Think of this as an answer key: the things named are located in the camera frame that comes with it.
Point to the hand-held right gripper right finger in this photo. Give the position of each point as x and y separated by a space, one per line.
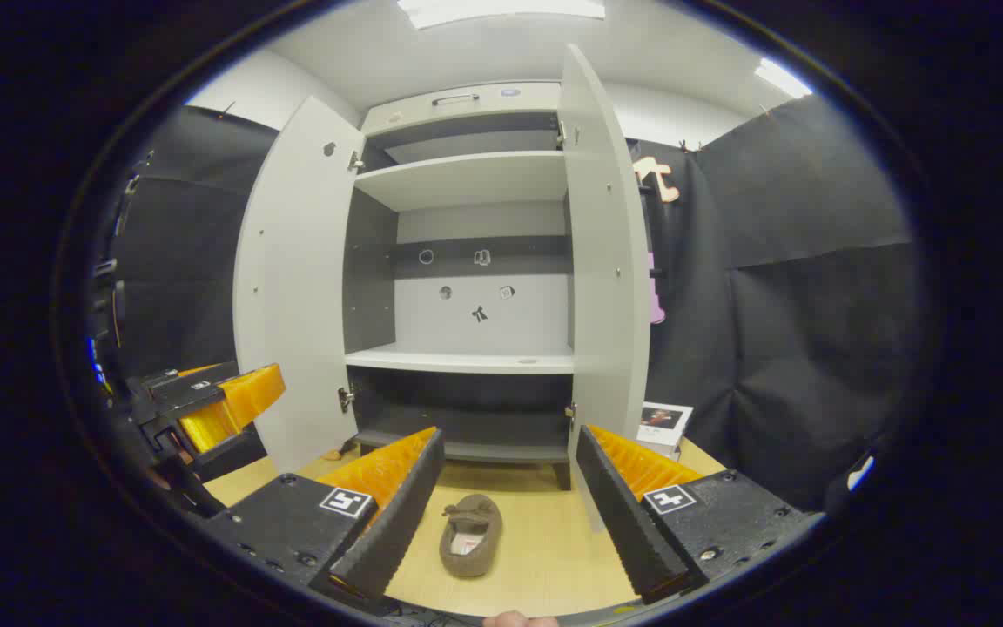
623 522

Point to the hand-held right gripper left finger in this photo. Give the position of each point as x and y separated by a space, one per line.
397 522

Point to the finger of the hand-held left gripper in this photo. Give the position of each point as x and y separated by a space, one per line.
253 392
205 428

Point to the brown suede shoe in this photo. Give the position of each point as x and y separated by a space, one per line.
471 557

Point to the grey cabinet door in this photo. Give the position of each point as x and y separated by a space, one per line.
292 287
606 261

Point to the grey white shoe cabinet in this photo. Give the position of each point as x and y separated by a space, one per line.
467 178

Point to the thin white book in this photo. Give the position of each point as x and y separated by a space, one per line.
660 452

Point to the black backdrop cloth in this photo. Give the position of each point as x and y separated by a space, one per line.
815 305

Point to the ceiling light panel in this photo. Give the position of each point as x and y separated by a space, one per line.
501 10
782 78

